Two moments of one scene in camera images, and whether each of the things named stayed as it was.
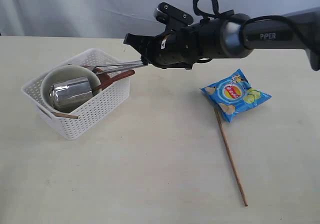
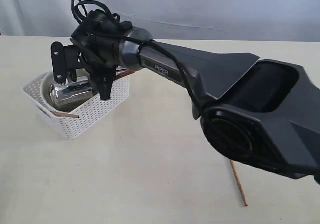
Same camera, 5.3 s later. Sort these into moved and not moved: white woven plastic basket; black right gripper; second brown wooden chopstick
Moved: black right gripper
Not moved: white woven plastic basket; second brown wooden chopstick
